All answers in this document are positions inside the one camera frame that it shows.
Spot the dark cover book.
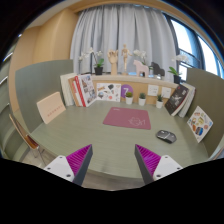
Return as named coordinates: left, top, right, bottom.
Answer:
left=165, top=85, right=189, bottom=116

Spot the pink wooden horse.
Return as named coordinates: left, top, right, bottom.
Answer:
left=133, top=60, right=149, bottom=76

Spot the beige card board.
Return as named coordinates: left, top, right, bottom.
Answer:
left=37, top=92, right=66, bottom=124

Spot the white card left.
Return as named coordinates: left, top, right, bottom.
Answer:
left=147, top=85, right=159, bottom=96

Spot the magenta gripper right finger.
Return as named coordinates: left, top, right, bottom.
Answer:
left=134, top=144, right=182, bottom=184

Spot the white card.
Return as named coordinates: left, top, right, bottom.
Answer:
left=161, top=87, right=171, bottom=98
left=147, top=85, right=159, bottom=96

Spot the white card right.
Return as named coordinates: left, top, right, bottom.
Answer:
left=161, top=87, right=171, bottom=98

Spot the small plant white pot middle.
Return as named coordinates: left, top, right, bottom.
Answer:
left=138, top=93, right=146, bottom=106

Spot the white orchid behind horse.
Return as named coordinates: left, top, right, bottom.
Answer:
left=133, top=49, right=147, bottom=65

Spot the wooden mannequin figure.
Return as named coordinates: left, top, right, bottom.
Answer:
left=121, top=45, right=131, bottom=75

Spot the white illustrated book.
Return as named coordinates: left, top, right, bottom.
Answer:
left=96, top=83, right=121, bottom=102

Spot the small plant white pot left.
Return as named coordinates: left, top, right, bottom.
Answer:
left=125, top=92, right=133, bottom=105

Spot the white book stack left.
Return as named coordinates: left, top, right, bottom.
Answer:
left=60, top=73, right=75, bottom=106

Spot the white orchid black pot left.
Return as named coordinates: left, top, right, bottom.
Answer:
left=79, top=48, right=104, bottom=75

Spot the wooden hand model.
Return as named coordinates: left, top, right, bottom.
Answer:
left=107, top=50, right=118, bottom=75

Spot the white orchid black pot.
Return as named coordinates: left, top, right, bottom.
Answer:
left=79, top=48, right=104, bottom=75
left=167, top=53, right=190, bottom=85

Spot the magenta mouse pad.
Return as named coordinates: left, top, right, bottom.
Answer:
left=103, top=107, right=151, bottom=130

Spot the white orchid black pot right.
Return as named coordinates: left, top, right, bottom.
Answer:
left=167, top=53, right=190, bottom=85

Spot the grey curtain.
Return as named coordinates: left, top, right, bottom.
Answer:
left=70, top=4, right=176, bottom=82

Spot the purple round sign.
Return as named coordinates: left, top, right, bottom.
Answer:
left=121, top=84, right=133, bottom=98

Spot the small plant white pot right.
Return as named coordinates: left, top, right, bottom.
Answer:
left=156, top=94, right=163, bottom=109

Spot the black computer mouse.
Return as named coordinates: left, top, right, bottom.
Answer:
left=156, top=130, right=177, bottom=144

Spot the black horse figure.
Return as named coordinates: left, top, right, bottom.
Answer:
left=151, top=62, right=165, bottom=77

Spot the wooden chair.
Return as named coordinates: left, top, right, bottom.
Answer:
left=9, top=115, right=44, bottom=162

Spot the colourful sticker book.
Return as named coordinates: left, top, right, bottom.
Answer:
left=187, top=106, right=213, bottom=143

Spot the small plant white pot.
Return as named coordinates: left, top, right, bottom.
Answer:
left=156, top=94, right=163, bottom=109
left=125, top=92, right=133, bottom=105
left=138, top=93, right=146, bottom=106

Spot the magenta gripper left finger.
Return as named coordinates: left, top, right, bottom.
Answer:
left=44, top=145, right=93, bottom=186

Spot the red spine photo book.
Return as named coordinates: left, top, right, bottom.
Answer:
left=75, top=74, right=97, bottom=107

